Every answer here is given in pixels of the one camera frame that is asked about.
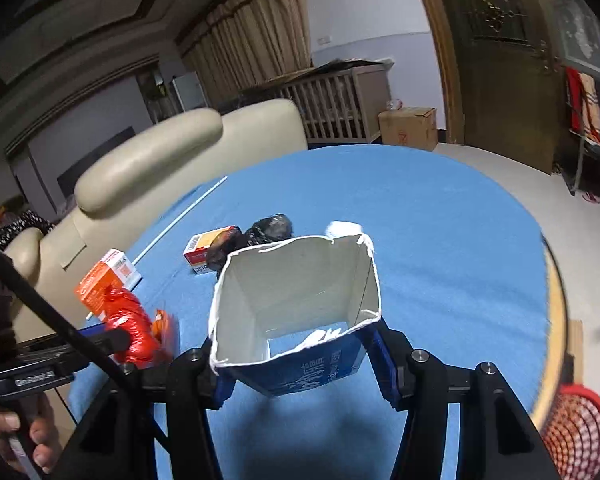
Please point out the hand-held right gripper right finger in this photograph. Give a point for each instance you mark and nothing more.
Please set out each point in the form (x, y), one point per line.
(380, 357)

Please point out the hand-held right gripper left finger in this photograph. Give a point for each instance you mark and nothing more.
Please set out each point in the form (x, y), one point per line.
(225, 391)

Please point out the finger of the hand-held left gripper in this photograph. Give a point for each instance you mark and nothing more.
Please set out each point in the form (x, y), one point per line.
(107, 342)

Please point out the red plastic bag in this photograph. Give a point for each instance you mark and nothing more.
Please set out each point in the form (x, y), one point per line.
(130, 320)

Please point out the blue and white carton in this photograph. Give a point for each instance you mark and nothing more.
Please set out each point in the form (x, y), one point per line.
(300, 285)

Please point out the person's left hand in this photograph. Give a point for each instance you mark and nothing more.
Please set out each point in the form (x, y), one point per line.
(42, 430)

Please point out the orange cardboard box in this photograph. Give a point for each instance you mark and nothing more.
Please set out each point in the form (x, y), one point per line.
(100, 280)

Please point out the blue tablecloth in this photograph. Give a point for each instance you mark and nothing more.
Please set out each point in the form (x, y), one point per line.
(430, 240)

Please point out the orange and white small box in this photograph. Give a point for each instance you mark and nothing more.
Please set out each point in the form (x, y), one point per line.
(200, 249)

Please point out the white crumpled tissue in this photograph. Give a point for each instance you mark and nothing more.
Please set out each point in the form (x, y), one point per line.
(342, 230)

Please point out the thin white stick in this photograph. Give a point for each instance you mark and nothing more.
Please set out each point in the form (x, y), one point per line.
(180, 217)

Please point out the black white patterned cloth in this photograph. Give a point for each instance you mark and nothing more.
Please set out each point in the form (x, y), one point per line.
(15, 225)

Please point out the black plastic bag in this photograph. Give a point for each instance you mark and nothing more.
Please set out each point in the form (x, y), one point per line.
(272, 230)

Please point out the black television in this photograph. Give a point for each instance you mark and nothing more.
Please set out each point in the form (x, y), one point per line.
(95, 160)

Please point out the beige leather sofa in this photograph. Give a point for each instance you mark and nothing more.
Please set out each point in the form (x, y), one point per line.
(145, 160)

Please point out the red mesh basket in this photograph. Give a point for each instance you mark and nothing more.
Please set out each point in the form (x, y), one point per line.
(575, 430)

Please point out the brown cardboard box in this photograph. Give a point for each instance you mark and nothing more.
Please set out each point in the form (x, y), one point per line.
(410, 127)

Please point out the wooden cabinet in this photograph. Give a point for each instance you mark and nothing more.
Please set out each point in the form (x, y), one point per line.
(330, 105)

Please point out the white refrigerator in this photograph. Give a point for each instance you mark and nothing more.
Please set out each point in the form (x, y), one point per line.
(190, 92)

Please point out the wooden door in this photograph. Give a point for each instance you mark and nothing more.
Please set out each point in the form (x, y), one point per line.
(495, 85)

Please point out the red striped towel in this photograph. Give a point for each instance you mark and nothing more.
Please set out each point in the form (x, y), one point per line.
(587, 105)

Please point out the beige curtain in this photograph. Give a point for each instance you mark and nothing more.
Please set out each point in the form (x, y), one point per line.
(250, 35)

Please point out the framed picture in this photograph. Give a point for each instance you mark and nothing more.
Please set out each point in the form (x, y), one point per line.
(580, 30)

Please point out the white wall socket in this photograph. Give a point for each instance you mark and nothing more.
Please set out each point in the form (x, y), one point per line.
(324, 39)

